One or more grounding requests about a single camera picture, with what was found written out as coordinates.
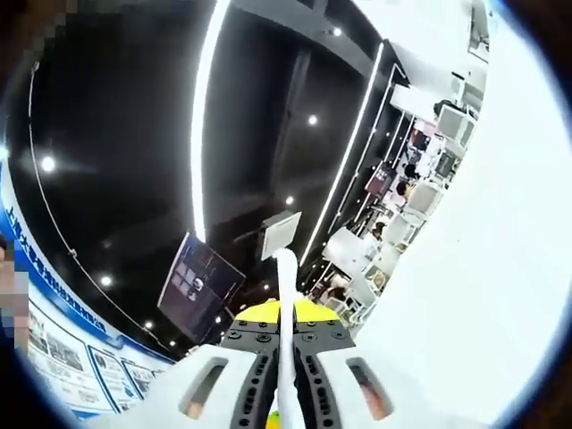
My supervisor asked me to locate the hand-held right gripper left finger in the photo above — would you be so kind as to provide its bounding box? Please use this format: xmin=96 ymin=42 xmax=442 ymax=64
xmin=88 ymin=300 xmax=282 ymax=429

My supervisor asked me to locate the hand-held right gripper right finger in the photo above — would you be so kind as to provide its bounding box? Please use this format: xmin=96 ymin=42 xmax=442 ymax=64
xmin=292 ymin=299 xmax=479 ymax=429

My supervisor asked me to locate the stack of printing papers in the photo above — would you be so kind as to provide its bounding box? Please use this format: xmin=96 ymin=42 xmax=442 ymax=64
xmin=270 ymin=248 xmax=301 ymax=429

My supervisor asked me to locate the large dark monitor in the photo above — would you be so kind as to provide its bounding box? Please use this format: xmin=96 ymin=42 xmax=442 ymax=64
xmin=156 ymin=231 xmax=247 ymax=343

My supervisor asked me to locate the ceiling air conditioner unit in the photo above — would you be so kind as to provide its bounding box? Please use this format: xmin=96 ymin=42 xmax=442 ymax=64
xmin=257 ymin=210 xmax=304 ymax=264

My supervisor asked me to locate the hanging red display screen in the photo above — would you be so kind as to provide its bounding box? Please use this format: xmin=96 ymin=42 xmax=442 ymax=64
xmin=364 ymin=161 xmax=400 ymax=198

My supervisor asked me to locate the curved ceiling light strip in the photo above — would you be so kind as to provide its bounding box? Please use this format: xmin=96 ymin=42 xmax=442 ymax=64
xmin=298 ymin=40 xmax=386 ymax=268

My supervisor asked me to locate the long ceiling light strip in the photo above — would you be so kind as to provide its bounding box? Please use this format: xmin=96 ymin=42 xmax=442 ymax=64
xmin=189 ymin=0 xmax=233 ymax=245

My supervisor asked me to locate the white mesh office chair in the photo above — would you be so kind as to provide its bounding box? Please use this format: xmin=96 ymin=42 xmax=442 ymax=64
xmin=435 ymin=100 xmax=477 ymax=148

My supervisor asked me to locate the blue white wall poster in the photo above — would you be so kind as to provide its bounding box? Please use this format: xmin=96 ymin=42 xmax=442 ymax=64
xmin=0 ymin=147 xmax=180 ymax=424

